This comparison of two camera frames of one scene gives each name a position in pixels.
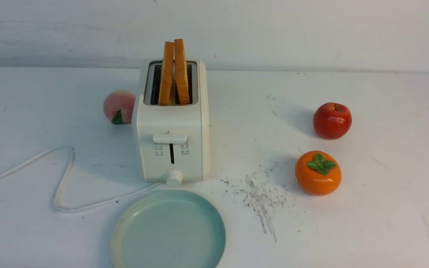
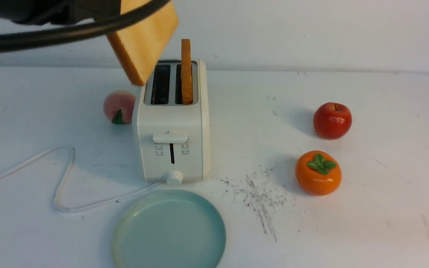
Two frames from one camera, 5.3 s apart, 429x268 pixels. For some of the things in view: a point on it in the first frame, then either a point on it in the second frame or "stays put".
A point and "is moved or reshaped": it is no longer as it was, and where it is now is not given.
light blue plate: x=168 y=229 stays put
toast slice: x=182 y=90 is moved or reshaped
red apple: x=332 y=121 stays put
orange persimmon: x=317 y=173 stays put
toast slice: x=166 y=78 → x=141 y=44
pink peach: x=118 y=107 stays put
